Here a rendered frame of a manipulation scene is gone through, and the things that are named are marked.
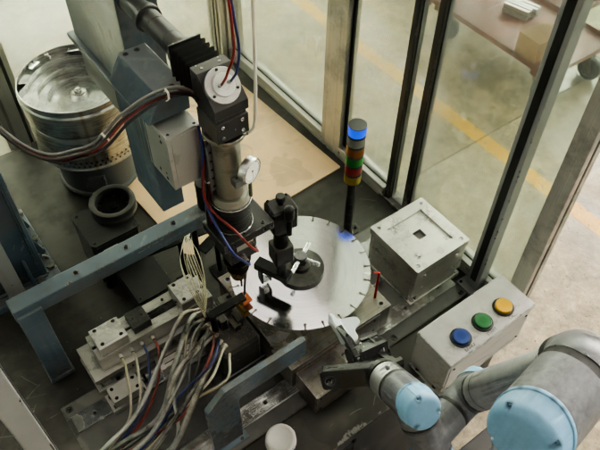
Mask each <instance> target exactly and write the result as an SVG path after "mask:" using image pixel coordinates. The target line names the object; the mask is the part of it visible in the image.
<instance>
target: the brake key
mask: <svg viewBox="0 0 600 450"><path fill-rule="evenodd" d="M452 339H453V341H454V342H455V343H456V344H458V345H460V346H465V345H467V344H468V343H469V342H470V339H471V335H470V333H469V332H468V331H467V330H466V329H456V330H455V331H454V332H453V335H452Z"/></svg>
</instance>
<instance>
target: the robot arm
mask: <svg viewBox="0 0 600 450"><path fill-rule="evenodd" d="M359 324H360V321H359V319H358V318H357V317H349V318H344V319H337V318H336V317H335V316H334V315H333V314H332V313H329V325H330V326H331V328H332V329H333V331H334V332H335V333H336V334H337V337H338V340H339V341H340V343H341V345H345V347H346V349H345V355H346V361H347V363H345V364H335V365H325V366H322V367H321V371H320V378H321V385H322V387H323V389H325V390H328V389H340V388H360V387H369V388H370V389H371V391H372V392H373V393H374V394H375V395H376V396H377V397H378V398H379V399H380V400H381V401H383V402H384V403H385V404H386V405H387V406H388V407H389V408H390V409H391V410H392V411H393V412H394V414H395V416H396V418H397V421H398V423H399V425H400V427H401V429H402V431H403V433H404V436H405V438H406V440H407V442H408V444H409V447H410V450H453V446H452V443H451V442H452V441H453V440H454V438H455V437H456V436H457V435H458V434H459V433H460V432H461V431H462V430H463V429H464V428H465V426H466V425H467V424H468V423H469V422H470V421H471V420H472V419H473V418H474V417H475V416H476V415H477V414H478V413H482V412H484V411H488V410H490V411H489V413H488V415H487V432H488V434H489V435H491V436H492V437H491V441H492V443H493V445H492V446H491V448H490V450H576V449H577V448H578V446H579V445H580V444H581V442H582V441H583V440H584V439H585V437H586V436H587V435H588V433H589V432H590V431H591V429H592V428H594V427H595V425H596V424H597V423H598V421H599V420H600V335H598V334H596V333H595V332H592V331H589V330H585V329H571V330H566V331H564V332H561V333H559V334H556V335H553V336H551V337H548V338H547V339H545V340H544V341H543V342H542V343H541V345H540V346H539V348H538V349H535V350H532V351H530V352H527V353H525V354H521V355H518V356H516V357H513V358H511V359H509V360H506V361H503V362H500V363H497V364H495V365H492V366H489V367H487V368H485V369H483V368H481V367H477V366H470V367H468V368H467V369H466V370H465V371H463V372H461V373H460V374H459V375H458V376H457V378H456V379H455V381H454V382H453V383H452V384H451V385H450V386H449V387H448V388H447V389H446V390H445V391H444V392H443V393H442V394H441V395H440V396H439V397H437V396H436V395H435V394H434V393H433V391H432V390H431V389H430V388H429V387H428V386H426V385H425V384H422V383H421V382H420V381H418V380H417V379H416V378H415V377H414V376H413V375H411V374H410V373H409V372H408V371H406V370H405V367H404V359H403V358H402V357H400V356H399V357H397V358H395V357H393V356H392V355H391V352H390V348H389V347H388V342H387V341H386V339H384V338H383V337H382V336H381V335H379V334H378V333H377V332H375V333H372V334H370V335H369V336H366V337H362V338H360V341H361V342H359V343H357V344H356V343H355V341H357V339H358V336H357V334H356V332H355V329H356V328H357V327H358V325H359ZM376 336H378V337H379V338H381V340H379V339H378V338H377V337H376ZM386 352H387V353H386Z"/></svg>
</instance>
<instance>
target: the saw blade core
mask: <svg viewBox="0 0 600 450"><path fill-rule="evenodd" d="M312 220H313V221H312ZM328 223H329V226H327V225H328ZM343 229H344V228H342V227H340V226H339V225H337V224H336V223H334V222H329V221H327V220H323V219H321V218H316V217H311V216H297V226H296V227H294V228H292V236H290V237H289V239H290V240H291V242H292V244H293V245H294V249H295V248H304V246H305V245H306V243H307V242H310V243H311V245H310V246H309V248H308V249H309V250H312V251H314V252H315V253H316V254H318V255H319V256H320V257H321V259H322V260H323V263H324V273H323V276H322V278H321V280H320V281H319V282H318V283H317V284H315V285H314V286H312V287H308V288H294V287H290V286H288V285H286V284H284V283H282V282H280V281H278V280H276V279H274V278H271V281H270V280H269V281H267V282H263V284H262V283H261V281H260V280H259V278H258V271H257V270H255V269H254V263H255V262H256V260H257V259H258V258H259V256H261V257H262V258H265V259H267V260H269V261H271V262H272V260H271V258H270V257H269V240H271V239H273V234H272V233H271V231H270V230H268V231H266V232H265V233H263V234H261V235H260V236H258V237H257V238H256V245H257V248H258V249H259V252H258V253H257V252H256V253H255V254H252V255H251V261H250V263H251V266H249V269H248V271H247V274H246V275H247V276H246V292H247V294H248V295H250V296H251V297H252V299H253V301H252V302H250V303H248V304H246V305H243V306H244V307H245V308H246V309H247V310H248V311H249V312H250V313H251V314H252V313H253V314H252V315H253V316H254V317H256V318H257V319H259V320H261V321H263V322H265V323H267V322H268V321H269V318H271V320H270V321H269V323H268V324H270V325H271V326H274V327H278V328H281V329H285V328H286V323H288V325H287V329H290V330H304V325H305V324H306V326H305V327H306V330H312V329H321V328H324V326H325V327H328V326H330V325H329V313H332V314H333V315H334V316H335V317H336V318H337V319H340V318H341V319H344V318H345V317H347V316H348V315H349V314H351V313H352V312H353V311H354V310H355V309H356V308H357V307H358V306H359V305H360V303H361V302H362V301H363V299H364V298H365V296H366V294H367V291H368V289H369V285H370V282H371V275H370V274H364V273H365V272H371V266H370V262H369V258H368V256H367V254H366V252H365V250H364V248H363V246H362V245H361V243H360V242H359V241H358V240H357V239H356V238H355V237H354V236H353V235H352V234H351V233H350V232H349V231H347V230H346V229H344V230H343ZM342 230H343V231H342ZM340 231H342V233H341V232H340ZM354 240H355V241H354ZM351 241H354V242H351ZM364 252H365V253H364ZM359 253H362V254H359ZM363 266H368V267H363ZM364 279H365V281H364ZM367 280H369V281H367ZM230 281H231V285H232V287H233V290H234V293H235V295H237V294H239V293H241V292H243V291H244V280H243V287H241V285H240V281H236V280H234V279H233V278H231V276H230ZM237 286H239V287H237ZM359 293H361V294H362V295H360V294H359ZM350 305H352V306H353V307H352V306H350ZM254 310H257V311H256V312H254ZM338 315H339V317H340V318H339V317H338ZM322 321H324V322H323V323H324V326H323V324H322V323H321V322H322Z"/></svg>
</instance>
